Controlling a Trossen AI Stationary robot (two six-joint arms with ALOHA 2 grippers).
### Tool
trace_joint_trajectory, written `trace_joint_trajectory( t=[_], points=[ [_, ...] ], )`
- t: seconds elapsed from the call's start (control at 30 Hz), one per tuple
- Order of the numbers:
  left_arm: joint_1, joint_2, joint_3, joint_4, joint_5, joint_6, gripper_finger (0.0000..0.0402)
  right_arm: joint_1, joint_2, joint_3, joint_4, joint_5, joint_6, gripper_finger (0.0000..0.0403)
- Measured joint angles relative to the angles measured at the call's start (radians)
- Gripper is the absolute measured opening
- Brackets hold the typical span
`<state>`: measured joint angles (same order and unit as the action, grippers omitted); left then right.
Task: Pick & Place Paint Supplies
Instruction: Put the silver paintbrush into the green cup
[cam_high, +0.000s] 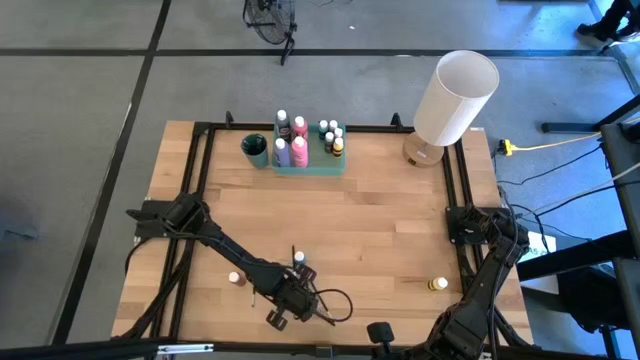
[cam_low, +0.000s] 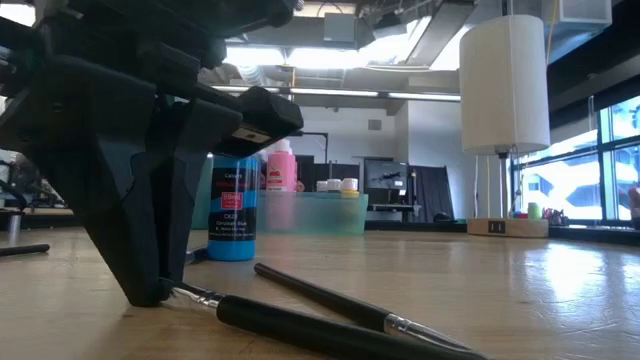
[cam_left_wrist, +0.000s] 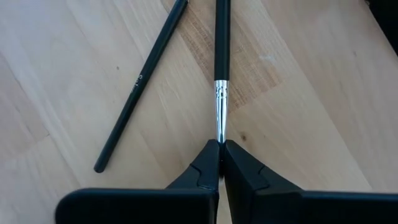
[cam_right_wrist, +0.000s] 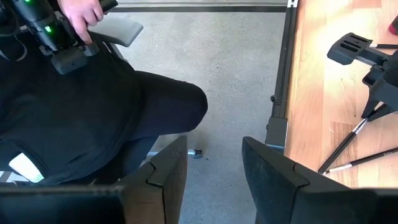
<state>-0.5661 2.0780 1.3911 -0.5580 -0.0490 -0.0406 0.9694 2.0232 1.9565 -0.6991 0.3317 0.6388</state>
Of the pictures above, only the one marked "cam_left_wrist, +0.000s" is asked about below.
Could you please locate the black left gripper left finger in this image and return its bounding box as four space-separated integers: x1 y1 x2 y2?
55 139 221 224

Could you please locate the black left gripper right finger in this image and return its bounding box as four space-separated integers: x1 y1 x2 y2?
221 139 398 224

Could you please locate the wide flat black paintbrush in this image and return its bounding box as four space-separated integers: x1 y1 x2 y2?
93 0 190 174

